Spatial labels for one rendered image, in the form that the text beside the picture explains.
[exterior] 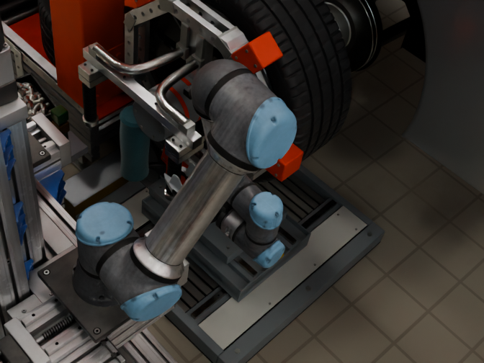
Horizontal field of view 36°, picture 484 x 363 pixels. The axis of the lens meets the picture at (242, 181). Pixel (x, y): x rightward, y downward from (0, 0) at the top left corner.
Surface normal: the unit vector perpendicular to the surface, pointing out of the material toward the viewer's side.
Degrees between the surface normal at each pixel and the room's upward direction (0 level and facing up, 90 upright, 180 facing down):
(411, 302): 0
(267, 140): 84
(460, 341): 0
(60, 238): 0
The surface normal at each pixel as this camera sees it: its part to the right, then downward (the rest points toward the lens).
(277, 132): 0.68, 0.55
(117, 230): 0.04, -0.71
